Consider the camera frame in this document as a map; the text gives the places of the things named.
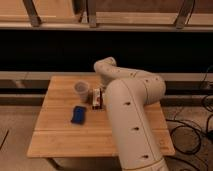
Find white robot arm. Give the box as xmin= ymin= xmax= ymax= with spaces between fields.
xmin=94 ymin=57 xmax=169 ymax=171

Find small white brown box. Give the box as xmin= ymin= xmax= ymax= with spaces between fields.
xmin=92 ymin=88 xmax=101 ymax=109

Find clear plastic cup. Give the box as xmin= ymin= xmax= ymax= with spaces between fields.
xmin=74 ymin=81 xmax=90 ymax=103

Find blue sponge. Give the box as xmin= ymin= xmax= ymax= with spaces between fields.
xmin=71 ymin=106 xmax=86 ymax=124

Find wooden table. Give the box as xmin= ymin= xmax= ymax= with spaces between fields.
xmin=26 ymin=75 xmax=176 ymax=159

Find metal shelf bracket middle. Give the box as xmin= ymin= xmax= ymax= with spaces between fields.
xmin=86 ymin=0 xmax=97 ymax=28

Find metal shelf bracket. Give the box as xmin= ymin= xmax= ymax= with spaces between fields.
xmin=86 ymin=0 xmax=97 ymax=28
xmin=174 ymin=0 xmax=195 ymax=29
xmin=22 ymin=0 xmax=41 ymax=27

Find metal shelf bracket left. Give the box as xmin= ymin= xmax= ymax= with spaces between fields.
xmin=22 ymin=0 xmax=41 ymax=27

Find metal shelf bracket right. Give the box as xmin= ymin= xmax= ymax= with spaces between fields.
xmin=174 ymin=0 xmax=195 ymax=29

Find black floor cables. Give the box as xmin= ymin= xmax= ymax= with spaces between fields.
xmin=164 ymin=96 xmax=213 ymax=171

